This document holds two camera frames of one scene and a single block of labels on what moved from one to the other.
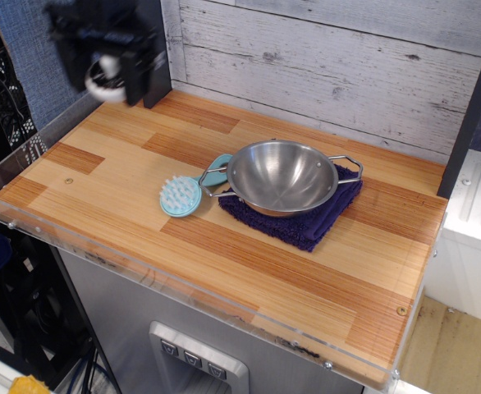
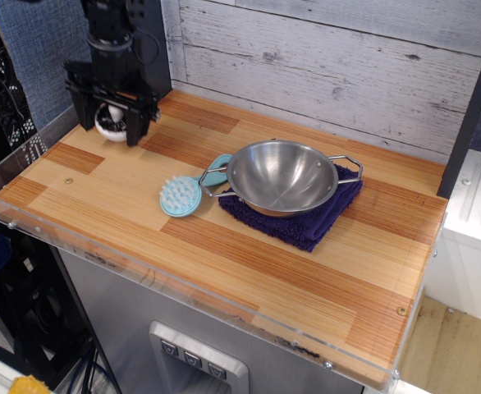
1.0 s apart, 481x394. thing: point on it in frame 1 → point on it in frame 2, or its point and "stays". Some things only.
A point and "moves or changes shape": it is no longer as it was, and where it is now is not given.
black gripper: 82,29 → 111,75
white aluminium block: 465,268 stays
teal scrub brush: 180,195 stays
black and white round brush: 103,80 moves or changes shape
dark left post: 157,81 stays
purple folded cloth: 306,231 stays
